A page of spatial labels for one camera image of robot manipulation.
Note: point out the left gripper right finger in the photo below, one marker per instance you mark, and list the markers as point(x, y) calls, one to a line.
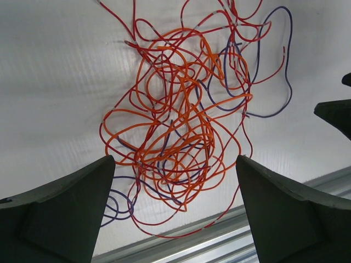
point(292, 222)

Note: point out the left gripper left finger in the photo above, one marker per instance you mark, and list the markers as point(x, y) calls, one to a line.
point(58, 221)

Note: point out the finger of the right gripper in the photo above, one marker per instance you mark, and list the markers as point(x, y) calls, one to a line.
point(346, 80)
point(335, 113)

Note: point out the aluminium mounting rail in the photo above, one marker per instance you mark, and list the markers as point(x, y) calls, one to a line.
point(229, 240)

